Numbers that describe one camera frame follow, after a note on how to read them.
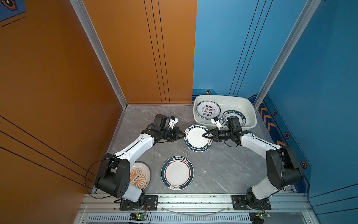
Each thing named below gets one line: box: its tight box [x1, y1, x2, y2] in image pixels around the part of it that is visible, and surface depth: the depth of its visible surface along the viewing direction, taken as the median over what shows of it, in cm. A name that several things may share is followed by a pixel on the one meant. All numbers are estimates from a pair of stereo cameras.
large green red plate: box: [160, 155, 195, 191], surface depth 85 cm
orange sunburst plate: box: [129, 161, 152, 190], surface depth 84 cm
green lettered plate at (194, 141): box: [183, 123, 214, 153], surface depth 83 cm
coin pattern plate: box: [195, 100, 222, 120], surface depth 114 cm
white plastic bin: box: [193, 94, 257, 130], surface depth 116 cm
